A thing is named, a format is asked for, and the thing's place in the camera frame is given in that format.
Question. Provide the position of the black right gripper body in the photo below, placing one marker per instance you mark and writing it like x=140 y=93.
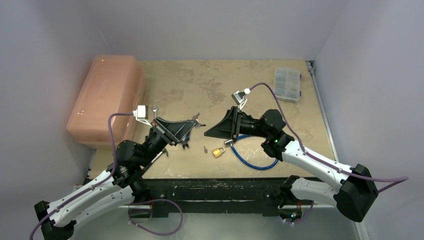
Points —
x=237 y=122

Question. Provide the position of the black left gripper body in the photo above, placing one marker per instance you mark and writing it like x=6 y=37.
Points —
x=154 y=144

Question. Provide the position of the blue cable lock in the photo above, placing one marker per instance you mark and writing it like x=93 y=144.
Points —
x=248 y=151

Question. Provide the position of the silver key bunch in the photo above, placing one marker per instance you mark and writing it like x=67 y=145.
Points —
x=198 y=123

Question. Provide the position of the brass padlock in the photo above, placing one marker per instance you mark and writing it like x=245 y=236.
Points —
x=218 y=152

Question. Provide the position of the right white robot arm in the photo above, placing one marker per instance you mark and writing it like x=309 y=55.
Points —
x=347 y=188

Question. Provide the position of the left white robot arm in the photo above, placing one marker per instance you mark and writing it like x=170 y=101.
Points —
x=121 y=183

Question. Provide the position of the silver open-end wrench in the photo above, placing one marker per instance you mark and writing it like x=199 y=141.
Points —
x=155 y=110

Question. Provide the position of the clear compartment screw box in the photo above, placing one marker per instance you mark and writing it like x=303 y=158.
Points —
x=287 y=84

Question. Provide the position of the pink translucent plastic toolbox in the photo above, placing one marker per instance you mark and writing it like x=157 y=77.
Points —
x=114 y=84

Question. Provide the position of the small black handled hammer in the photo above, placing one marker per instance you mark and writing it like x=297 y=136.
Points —
x=164 y=151

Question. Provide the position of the blue handled pliers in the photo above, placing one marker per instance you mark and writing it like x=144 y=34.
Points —
x=185 y=142

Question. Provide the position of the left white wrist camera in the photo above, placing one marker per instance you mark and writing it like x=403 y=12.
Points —
x=141 y=114

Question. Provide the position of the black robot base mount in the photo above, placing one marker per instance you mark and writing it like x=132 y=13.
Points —
x=266 y=196

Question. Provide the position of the aluminium frame rail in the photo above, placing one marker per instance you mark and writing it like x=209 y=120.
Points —
x=361 y=228

